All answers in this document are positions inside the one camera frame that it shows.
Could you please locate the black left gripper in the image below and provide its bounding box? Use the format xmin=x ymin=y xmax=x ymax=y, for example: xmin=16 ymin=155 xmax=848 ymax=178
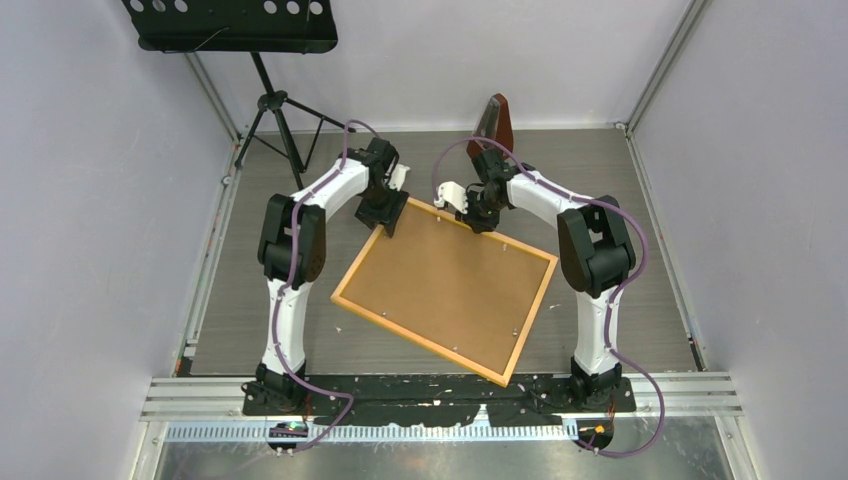
xmin=356 ymin=181 xmax=408 ymax=236

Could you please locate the yellow wooden picture frame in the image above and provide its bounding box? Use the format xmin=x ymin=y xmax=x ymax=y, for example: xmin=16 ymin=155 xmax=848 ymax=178
xmin=330 ymin=196 xmax=560 ymax=389

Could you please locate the brown backing board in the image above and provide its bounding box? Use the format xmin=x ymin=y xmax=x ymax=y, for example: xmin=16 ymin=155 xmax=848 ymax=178
xmin=339 ymin=203 xmax=552 ymax=378

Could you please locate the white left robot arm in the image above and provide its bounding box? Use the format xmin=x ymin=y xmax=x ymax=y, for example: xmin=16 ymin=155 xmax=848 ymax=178
xmin=242 ymin=138 xmax=409 ymax=415

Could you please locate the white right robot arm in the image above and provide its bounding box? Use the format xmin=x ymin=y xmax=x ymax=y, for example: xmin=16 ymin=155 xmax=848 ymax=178
xmin=439 ymin=148 xmax=636 ymax=411

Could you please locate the brown metronome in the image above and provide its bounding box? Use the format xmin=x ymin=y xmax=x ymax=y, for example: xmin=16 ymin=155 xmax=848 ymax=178
xmin=472 ymin=93 xmax=514 ymax=152

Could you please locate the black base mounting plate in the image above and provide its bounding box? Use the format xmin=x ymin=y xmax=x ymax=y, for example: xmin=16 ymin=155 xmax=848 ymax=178
xmin=239 ymin=373 xmax=636 ymax=427

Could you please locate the black music stand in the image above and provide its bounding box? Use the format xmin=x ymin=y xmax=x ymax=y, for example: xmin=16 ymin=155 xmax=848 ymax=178
xmin=123 ymin=0 xmax=353 ymax=187

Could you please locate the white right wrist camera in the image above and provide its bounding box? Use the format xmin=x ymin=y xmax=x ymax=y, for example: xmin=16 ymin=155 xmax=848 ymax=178
xmin=433 ymin=181 xmax=468 ymax=214

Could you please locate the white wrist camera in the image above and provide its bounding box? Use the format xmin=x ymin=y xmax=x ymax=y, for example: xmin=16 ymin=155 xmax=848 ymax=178
xmin=388 ymin=164 xmax=410 ymax=191
xmin=433 ymin=181 xmax=468 ymax=214

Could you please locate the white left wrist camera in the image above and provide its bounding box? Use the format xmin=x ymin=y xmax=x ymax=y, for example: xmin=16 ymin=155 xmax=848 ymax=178
xmin=388 ymin=164 xmax=410 ymax=191

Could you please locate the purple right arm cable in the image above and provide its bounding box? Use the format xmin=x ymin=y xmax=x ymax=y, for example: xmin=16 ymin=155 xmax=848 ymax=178
xmin=431 ymin=136 xmax=666 ymax=460

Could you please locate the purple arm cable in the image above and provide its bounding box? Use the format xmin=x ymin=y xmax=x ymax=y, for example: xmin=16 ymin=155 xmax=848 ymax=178
xmin=431 ymin=136 xmax=666 ymax=460
xmin=270 ymin=119 xmax=382 ymax=455

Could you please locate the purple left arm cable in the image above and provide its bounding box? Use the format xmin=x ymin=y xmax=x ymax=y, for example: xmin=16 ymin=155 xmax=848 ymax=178
xmin=270 ymin=119 xmax=382 ymax=455

